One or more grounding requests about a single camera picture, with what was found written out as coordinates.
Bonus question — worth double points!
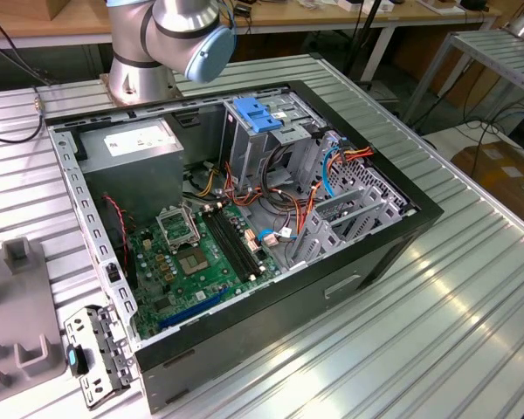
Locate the orange red power wire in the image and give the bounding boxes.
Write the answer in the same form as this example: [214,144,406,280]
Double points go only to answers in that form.
[331,146,376,166]

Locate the grey metal disk bay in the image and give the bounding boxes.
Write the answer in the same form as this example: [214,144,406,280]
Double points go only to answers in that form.
[286,172,422,271]

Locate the black RAM slot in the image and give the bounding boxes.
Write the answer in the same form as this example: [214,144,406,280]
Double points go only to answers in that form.
[206,208,255,281]
[202,209,251,284]
[217,202,266,271]
[213,204,261,275]

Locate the grey metal drive cage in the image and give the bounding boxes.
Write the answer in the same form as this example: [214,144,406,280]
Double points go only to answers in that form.
[220,90,329,198]

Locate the green motherboard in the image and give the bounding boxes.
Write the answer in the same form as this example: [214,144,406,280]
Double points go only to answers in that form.
[126,199,286,342]

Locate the CPU socket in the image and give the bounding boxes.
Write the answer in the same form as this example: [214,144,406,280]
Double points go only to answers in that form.
[176,245,211,278]

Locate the blue plastic drive latch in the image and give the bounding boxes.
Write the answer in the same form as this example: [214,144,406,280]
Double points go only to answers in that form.
[233,97,286,134]

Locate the black open PC case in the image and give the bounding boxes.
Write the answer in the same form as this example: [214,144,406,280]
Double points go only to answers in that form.
[43,79,445,415]

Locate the blue expansion slot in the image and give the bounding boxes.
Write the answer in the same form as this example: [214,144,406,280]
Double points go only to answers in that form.
[158,287,231,332]

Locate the grey power supply unit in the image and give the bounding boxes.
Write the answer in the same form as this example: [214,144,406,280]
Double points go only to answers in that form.
[75,116,187,222]

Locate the long wooden desk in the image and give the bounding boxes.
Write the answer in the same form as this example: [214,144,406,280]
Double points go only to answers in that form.
[0,0,504,84]

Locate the black tripod stand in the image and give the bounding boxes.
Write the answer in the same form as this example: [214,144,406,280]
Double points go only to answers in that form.
[343,0,388,86]

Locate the black latch with teal tab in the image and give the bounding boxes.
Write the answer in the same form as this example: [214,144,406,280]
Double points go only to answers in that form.
[66,343,92,377]

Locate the cardboard box on floor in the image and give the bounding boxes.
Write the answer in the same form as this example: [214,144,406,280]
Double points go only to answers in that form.
[450,138,524,244]

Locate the grey parts rack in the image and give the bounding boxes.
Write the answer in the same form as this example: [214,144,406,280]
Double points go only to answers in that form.
[0,237,70,396]

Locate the brown box on desk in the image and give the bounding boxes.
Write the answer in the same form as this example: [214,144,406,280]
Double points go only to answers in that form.
[46,0,66,22]

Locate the orange red wire bundle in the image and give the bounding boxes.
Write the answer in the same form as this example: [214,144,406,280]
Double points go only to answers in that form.
[224,161,328,250]

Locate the black cable bundle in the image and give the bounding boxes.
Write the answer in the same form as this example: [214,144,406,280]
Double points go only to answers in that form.
[260,143,300,196]

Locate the yellow black supply wires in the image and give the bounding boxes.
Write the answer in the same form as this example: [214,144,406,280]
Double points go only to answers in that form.
[194,167,224,200]

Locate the thin wire locking lever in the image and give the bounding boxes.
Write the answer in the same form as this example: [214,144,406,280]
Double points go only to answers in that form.
[185,202,203,248]

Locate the blue SATA wire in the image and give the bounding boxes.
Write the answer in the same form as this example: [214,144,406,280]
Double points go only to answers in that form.
[255,142,349,244]

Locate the metal socket cover frame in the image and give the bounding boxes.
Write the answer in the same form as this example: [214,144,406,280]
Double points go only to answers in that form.
[155,203,201,251]

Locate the red black fan wire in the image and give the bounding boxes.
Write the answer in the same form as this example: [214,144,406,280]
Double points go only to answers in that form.
[101,194,132,274]

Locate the grey expansion card bracket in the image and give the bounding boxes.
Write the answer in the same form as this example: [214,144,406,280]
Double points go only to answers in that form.
[63,303,141,410]

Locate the cable with metal connector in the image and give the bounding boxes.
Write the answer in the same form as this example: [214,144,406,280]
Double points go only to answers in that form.
[0,85,45,144]

